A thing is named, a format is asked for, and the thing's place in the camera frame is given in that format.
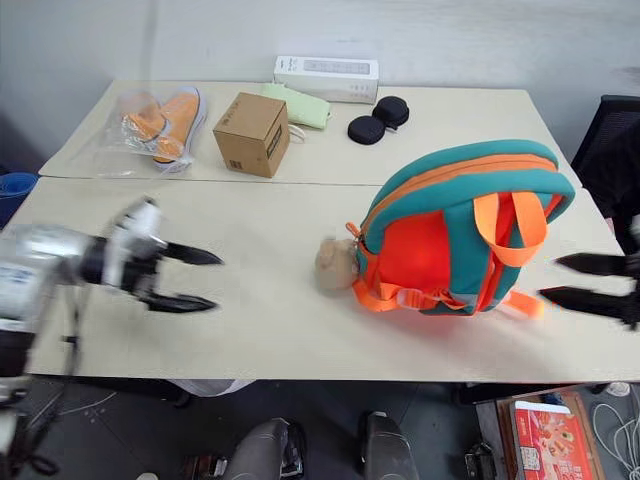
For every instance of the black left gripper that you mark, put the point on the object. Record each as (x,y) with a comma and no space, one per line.
(145,277)

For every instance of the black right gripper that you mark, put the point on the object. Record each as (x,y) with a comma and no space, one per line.
(634,267)

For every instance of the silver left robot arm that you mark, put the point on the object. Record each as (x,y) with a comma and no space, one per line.
(35,270)

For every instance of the orange and teal backpack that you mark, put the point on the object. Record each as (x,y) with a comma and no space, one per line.
(450,225)

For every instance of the brown cardboard box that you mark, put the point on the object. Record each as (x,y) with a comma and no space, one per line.
(250,135)

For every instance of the long white box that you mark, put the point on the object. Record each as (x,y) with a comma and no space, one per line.
(325,79)

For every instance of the black mesh office chair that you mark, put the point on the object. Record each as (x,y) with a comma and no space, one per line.
(610,160)

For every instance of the beige plush toy pendant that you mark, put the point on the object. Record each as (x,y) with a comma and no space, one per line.
(335,265)

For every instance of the clear plastic bag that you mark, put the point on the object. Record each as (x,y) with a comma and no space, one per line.
(115,145)

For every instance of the orange canvas shoe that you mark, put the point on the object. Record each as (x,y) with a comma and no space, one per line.
(145,117)
(182,120)

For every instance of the red printed carton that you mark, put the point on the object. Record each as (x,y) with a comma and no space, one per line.
(555,445)

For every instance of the blue container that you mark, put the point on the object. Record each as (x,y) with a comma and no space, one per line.
(15,195)

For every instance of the dark rounded grey shape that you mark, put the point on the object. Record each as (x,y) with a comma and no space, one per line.
(267,452)
(387,447)

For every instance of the light green folded cloth bag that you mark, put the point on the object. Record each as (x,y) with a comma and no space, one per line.
(305,107)

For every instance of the black round zip case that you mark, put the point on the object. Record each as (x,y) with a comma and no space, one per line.
(392,110)
(367,131)

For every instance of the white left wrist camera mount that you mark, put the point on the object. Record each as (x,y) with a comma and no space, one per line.
(140,222)

